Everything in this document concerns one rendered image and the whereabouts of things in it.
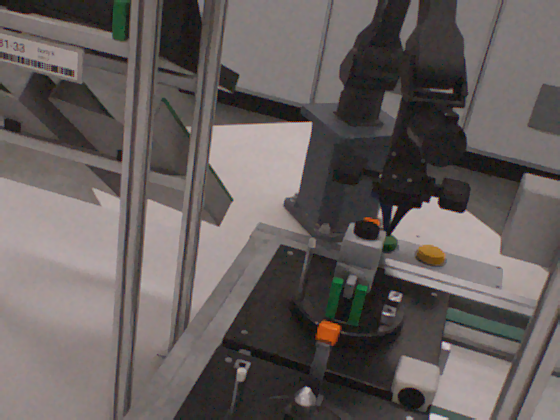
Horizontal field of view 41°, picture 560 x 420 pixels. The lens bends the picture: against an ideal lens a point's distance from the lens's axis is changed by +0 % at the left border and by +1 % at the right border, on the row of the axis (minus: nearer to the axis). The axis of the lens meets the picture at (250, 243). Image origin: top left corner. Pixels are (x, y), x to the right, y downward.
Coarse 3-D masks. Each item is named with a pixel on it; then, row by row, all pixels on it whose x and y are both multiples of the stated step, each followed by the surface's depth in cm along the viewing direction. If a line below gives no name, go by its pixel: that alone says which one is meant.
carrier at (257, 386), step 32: (224, 352) 82; (224, 384) 78; (256, 384) 79; (288, 384) 79; (192, 416) 73; (224, 416) 74; (256, 416) 72; (288, 416) 67; (320, 416) 73; (352, 416) 76; (384, 416) 77; (416, 416) 78
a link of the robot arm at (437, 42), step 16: (432, 0) 94; (448, 0) 95; (432, 16) 94; (448, 16) 95; (416, 32) 95; (432, 32) 94; (448, 32) 94; (416, 48) 94; (432, 48) 94; (448, 48) 94; (416, 64) 94; (432, 64) 94; (448, 64) 94; (416, 80) 95; (432, 80) 95; (448, 80) 95
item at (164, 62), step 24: (48, 0) 67; (72, 0) 66; (96, 0) 65; (168, 0) 71; (192, 0) 75; (96, 24) 65; (168, 24) 73; (192, 24) 77; (168, 48) 74; (192, 48) 78; (192, 72) 80
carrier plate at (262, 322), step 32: (288, 256) 102; (320, 256) 103; (256, 288) 94; (288, 288) 95; (416, 288) 99; (256, 320) 88; (288, 320) 89; (416, 320) 93; (256, 352) 84; (288, 352) 84; (352, 352) 86; (384, 352) 86; (416, 352) 87; (352, 384) 82; (384, 384) 82
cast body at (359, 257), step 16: (352, 224) 88; (368, 224) 86; (352, 240) 85; (368, 240) 85; (352, 256) 85; (368, 256) 85; (336, 272) 86; (352, 272) 86; (368, 272) 85; (352, 288) 84; (368, 288) 86
